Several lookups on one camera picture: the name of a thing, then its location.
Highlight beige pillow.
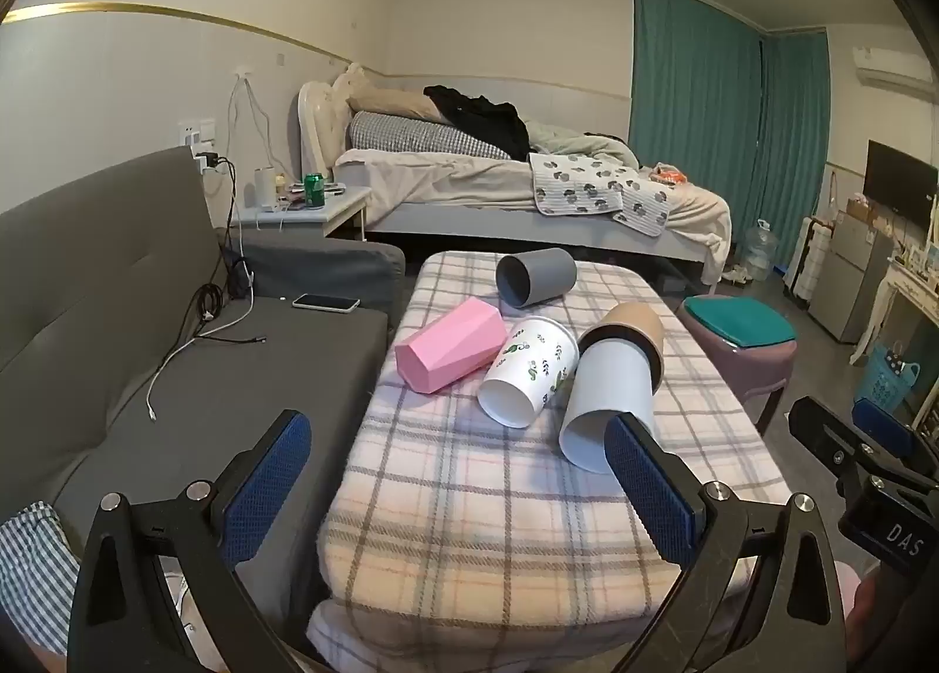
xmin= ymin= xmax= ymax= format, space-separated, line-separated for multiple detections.
xmin=344 ymin=88 xmax=457 ymax=128

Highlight black clothing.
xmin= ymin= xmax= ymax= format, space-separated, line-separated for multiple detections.
xmin=424 ymin=84 xmax=531 ymax=162

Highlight teal seat cushion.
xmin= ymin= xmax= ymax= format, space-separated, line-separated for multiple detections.
xmin=684 ymin=296 xmax=797 ymax=350

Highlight white bedside table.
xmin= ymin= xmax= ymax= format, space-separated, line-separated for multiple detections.
xmin=233 ymin=185 xmax=372 ymax=244

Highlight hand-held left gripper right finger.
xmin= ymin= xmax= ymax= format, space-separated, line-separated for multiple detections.
xmin=603 ymin=412 xmax=856 ymax=673

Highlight clear water jug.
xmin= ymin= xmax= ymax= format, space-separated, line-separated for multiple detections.
xmin=741 ymin=218 xmax=777 ymax=284

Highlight smartphone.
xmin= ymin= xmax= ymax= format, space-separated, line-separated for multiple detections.
xmin=292 ymin=293 xmax=362 ymax=314

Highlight plaid blanket-covered table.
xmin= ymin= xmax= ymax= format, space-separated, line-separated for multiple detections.
xmin=306 ymin=249 xmax=797 ymax=673

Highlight white charging cable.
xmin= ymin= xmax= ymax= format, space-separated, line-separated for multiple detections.
xmin=147 ymin=273 xmax=258 ymax=422

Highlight pale blue cup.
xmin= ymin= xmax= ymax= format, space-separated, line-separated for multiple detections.
xmin=559 ymin=339 xmax=656 ymax=475

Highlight white air conditioner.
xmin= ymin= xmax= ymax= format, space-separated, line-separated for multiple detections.
xmin=851 ymin=44 xmax=937 ymax=87

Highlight black television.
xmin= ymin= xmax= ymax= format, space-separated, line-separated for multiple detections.
xmin=863 ymin=139 xmax=939 ymax=234

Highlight grey cup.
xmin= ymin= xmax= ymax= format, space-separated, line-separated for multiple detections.
xmin=495 ymin=248 xmax=578 ymax=309

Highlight pink faceted cup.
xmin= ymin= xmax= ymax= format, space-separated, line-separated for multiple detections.
xmin=394 ymin=297 xmax=509 ymax=395

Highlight teal curtain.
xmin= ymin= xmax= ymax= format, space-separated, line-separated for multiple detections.
xmin=629 ymin=0 xmax=833 ymax=276

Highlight pale green quilt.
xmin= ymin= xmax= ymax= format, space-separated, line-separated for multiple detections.
xmin=524 ymin=119 xmax=641 ymax=170

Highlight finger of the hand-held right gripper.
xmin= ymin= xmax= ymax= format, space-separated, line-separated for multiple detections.
xmin=788 ymin=395 xmax=881 ymax=502
xmin=851 ymin=398 xmax=939 ymax=479

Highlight white leaf-print cup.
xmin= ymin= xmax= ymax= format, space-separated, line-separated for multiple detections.
xmin=477 ymin=315 xmax=582 ymax=429

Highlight blue plastic basket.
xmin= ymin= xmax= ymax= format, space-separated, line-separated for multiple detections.
xmin=854 ymin=344 xmax=921 ymax=419

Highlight purple stool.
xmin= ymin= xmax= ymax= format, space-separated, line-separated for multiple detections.
xmin=676 ymin=293 xmax=799 ymax=435

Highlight grey sofa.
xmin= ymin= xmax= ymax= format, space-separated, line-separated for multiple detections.
xmin=0 ymin=145 xmax=407 ymax=645

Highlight blue checkered shorts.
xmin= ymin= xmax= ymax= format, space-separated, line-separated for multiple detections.
xmin=0 ymin=503 xmax=80 ymax=655

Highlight brown cup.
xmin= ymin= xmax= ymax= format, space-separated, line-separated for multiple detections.
xmin=578 ymin=301 xmax=666 ymax=390

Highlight black charging cable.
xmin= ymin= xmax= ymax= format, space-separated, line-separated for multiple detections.
xmin=192 ymin=158 xmax=269 ymax=346

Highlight bed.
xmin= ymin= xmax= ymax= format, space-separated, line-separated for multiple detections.
xmin=297 ymin=63 xmax=735 ymax=293

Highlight leaf-print blanket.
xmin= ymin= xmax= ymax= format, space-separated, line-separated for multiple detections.
xmin=528 ymin=151 xmax=680 ymax=238

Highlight checkered pillow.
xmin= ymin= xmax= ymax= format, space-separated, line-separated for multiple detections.
xmin=346 ymin=110 xmax=515 ymax=161

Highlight grey small fridge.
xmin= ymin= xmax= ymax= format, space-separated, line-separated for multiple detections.
xmin=807 ymin=211 xmax=897 ymax=344

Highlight white wall cable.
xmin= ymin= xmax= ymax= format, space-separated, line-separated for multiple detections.
xmin=224 ymin=64 xmax=296 ymax=205

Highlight white side table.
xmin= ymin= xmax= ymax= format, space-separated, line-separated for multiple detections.
xmin=851 ymin=251 xmax=939 ymax=367

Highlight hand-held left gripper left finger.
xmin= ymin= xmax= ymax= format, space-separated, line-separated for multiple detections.
xmin=67 ymin=409 xmax=324 ymax=673

